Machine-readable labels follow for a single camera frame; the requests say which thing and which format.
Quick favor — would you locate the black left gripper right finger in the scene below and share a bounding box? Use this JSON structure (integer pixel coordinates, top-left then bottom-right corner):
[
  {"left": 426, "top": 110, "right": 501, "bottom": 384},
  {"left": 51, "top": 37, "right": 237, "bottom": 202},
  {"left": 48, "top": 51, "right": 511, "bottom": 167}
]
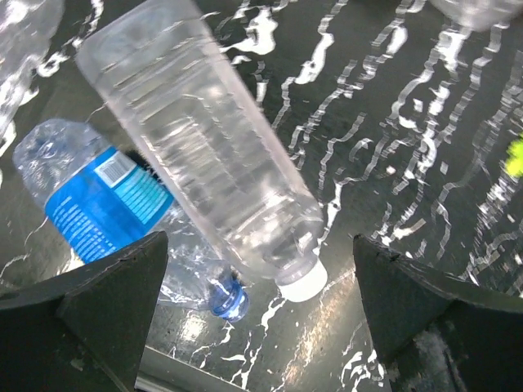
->
[{"left": 353, "top": 235, "right": 522, "bottom": 391}]

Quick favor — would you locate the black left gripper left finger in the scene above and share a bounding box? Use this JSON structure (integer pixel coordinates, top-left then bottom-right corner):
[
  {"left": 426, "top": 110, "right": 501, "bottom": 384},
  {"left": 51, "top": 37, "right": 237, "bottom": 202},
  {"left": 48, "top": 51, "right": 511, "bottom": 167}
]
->
[{"left": 1, "top": 232, "right": 168, "bottom": 391}]

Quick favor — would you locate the blue label crushed bottle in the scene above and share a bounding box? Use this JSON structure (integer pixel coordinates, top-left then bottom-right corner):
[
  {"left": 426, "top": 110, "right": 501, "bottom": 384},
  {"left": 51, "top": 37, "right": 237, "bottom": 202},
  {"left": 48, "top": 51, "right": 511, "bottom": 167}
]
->
[{"left": 12, "top": 118, "right": 249, "bottom": 323}]

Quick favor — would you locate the large clear square bottle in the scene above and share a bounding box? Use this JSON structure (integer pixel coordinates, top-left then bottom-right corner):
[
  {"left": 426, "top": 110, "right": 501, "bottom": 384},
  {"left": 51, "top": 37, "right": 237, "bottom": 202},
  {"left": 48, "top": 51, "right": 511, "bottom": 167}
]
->
[{"left": 76, "top": 1, "right": 328, "bottom": 303}]

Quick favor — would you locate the celery stalk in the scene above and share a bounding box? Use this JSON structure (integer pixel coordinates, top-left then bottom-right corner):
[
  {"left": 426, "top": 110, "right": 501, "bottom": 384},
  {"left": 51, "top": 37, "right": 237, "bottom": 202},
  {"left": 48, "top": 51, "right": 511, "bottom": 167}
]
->
[{"left": 505, "top": 135, "right": 523, "bottom": 177}]

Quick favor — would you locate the clear ribbed bottle white cap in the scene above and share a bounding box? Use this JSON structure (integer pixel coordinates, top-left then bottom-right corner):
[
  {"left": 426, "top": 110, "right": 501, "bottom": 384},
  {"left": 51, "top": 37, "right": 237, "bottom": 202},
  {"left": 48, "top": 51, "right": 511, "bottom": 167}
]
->
[{"left": 1, "top": 0, "right": 65, "bottom": 133}]

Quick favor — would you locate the clear bottle blue red label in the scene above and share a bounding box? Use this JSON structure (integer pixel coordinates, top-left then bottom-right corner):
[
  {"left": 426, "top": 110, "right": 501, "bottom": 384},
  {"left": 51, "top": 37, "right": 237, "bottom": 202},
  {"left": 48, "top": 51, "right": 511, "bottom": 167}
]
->
[{"left": 430, "top": 0, "right": 522, "bottom": 31}]

